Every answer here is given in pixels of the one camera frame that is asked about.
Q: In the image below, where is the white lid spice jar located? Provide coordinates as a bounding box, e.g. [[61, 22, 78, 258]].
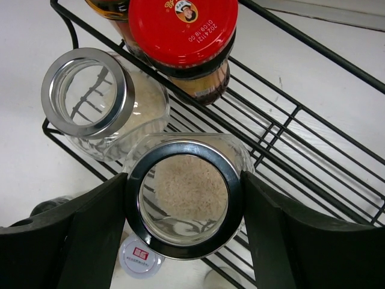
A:
[[118, 234, 165, 279]]

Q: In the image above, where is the black wire rack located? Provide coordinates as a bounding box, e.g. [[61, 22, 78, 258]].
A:
[[50, 1, 384, 288]]

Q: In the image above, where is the clear glass jar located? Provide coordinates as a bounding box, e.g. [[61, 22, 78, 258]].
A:
[[124, 133, 254, 260], [41, 48, 170, 162]]

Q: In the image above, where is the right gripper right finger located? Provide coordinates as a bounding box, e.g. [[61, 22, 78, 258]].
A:
[[241, 172, 384, 288]]

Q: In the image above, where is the clear glass jar front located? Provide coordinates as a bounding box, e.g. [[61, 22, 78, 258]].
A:
[[124, 133, 254, 260]]

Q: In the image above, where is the red lid sauce jar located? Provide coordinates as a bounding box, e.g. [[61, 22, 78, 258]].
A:
[[85, 0, 152, 66], [128, 0, 238, 105]]

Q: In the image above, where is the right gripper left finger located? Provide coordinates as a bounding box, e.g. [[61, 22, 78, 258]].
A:
[[1, 173, 127, 288]]

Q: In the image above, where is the black cap spice grinder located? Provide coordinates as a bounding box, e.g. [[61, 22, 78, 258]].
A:
[[203, 270, 233, 289], [29, 196, 73, 217]]

